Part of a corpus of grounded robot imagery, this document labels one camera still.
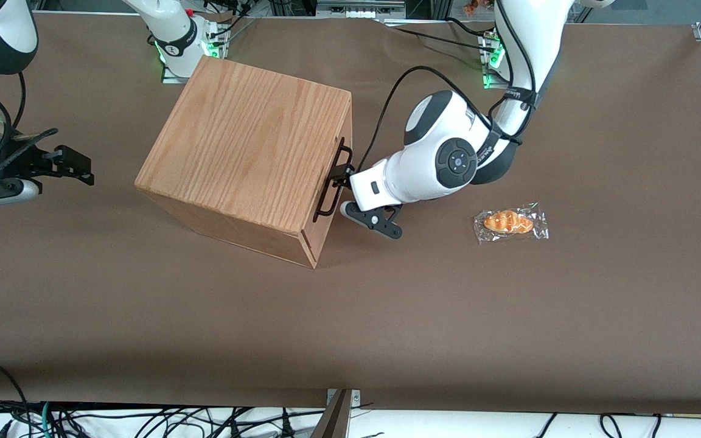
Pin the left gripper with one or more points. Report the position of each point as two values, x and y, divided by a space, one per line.
343 173

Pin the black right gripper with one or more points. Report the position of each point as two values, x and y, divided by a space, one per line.
27 162

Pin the wooden drawer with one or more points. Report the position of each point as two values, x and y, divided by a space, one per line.
327 204

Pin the oak wooden drawer cabinet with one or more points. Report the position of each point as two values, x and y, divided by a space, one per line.
241 146

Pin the grey equipment box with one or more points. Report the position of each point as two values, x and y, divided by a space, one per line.
359 7

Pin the bread roll in clear wrapper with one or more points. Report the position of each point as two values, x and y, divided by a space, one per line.
509 222

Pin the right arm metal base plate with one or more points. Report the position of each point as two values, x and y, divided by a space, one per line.
171 78

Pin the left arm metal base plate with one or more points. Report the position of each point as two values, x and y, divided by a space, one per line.
489 82

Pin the metal clamp bracket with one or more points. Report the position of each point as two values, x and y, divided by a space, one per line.
355 396

